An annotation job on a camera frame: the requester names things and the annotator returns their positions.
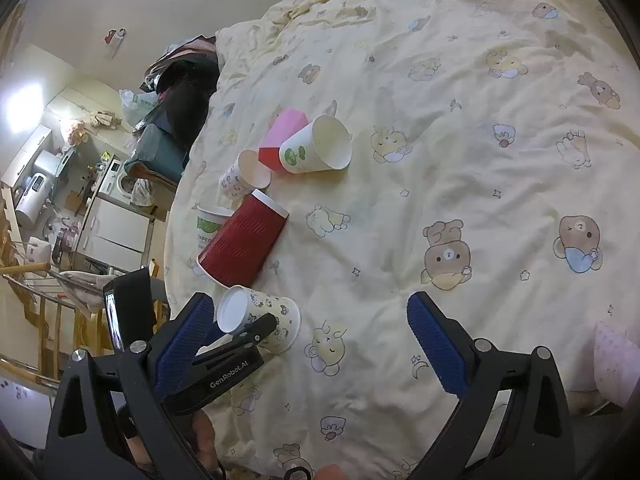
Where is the cartoon print paper cup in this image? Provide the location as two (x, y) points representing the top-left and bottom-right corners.
(214, 284), (303, 356)

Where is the large red paper cup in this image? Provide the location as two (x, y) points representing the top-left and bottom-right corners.
(198, 190), (288, 287)

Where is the green label white cup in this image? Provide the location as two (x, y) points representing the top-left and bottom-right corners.
(196, 206), (233, 252)

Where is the small patterned white cup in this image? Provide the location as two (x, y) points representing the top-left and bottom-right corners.
(219, 150), (271, 200)

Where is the green tree white cup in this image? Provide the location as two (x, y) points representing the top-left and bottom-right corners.
(279, 115), (352, 174)

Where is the pink red faceted cup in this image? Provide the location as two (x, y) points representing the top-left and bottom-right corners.
(258, 108), (308, 172)

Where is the operator hand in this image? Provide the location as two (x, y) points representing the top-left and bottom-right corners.
(127, 411), (222, 474)

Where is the white kitchen cabinet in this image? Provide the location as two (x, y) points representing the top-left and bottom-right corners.
(76, 197), (151, 271)

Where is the yellow wooden rack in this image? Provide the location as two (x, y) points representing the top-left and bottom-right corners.
(0, 259), (166, 391)

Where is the white washing machine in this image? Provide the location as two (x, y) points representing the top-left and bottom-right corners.
(98, 157), (136, 207)

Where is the pink patterned pillow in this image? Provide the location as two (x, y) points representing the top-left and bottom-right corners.
(593, 321), (640, 408)

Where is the green teal cushion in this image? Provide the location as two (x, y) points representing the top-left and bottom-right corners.
(124, 124), (189, 188)

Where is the white plastic bag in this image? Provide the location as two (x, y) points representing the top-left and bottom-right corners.
(118, 89), (158, 127)

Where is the dark clothes pile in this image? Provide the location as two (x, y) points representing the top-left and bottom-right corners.
(139, 36), (220, 151)

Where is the yellow cartoon bear duvet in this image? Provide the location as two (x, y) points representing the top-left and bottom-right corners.
(165, 0), (639, 479)

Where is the wall hook decoration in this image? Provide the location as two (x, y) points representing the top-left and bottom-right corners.
(103, 27), (127, 58)

